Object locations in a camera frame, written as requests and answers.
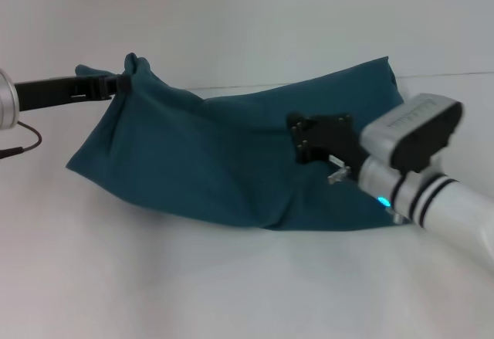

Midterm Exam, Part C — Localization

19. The black cable with silver plug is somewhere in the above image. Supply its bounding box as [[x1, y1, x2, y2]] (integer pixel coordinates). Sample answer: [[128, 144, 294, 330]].
[[0, 120, 42, 159]]

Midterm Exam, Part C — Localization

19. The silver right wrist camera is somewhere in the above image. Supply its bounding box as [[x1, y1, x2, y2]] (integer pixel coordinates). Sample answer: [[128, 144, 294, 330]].
[[358, 92, 464, 174]]

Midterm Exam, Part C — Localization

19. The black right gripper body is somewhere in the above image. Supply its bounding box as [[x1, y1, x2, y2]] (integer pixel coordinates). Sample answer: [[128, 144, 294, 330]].
[[292, 113, 371, 180]]

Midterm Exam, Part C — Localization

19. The teal t-shirt with white print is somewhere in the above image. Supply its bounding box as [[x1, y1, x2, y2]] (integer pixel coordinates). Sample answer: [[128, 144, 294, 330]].
[[65, 52, 406, 232]]

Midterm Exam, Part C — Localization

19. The grey cable with silver plug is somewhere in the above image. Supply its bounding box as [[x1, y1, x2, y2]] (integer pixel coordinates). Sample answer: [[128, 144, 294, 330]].
[[388, 209, 410, 225]]

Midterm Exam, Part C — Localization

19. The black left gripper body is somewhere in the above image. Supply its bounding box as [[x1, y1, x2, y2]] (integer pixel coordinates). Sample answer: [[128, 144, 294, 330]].
[[13, 75, 110, 113]]

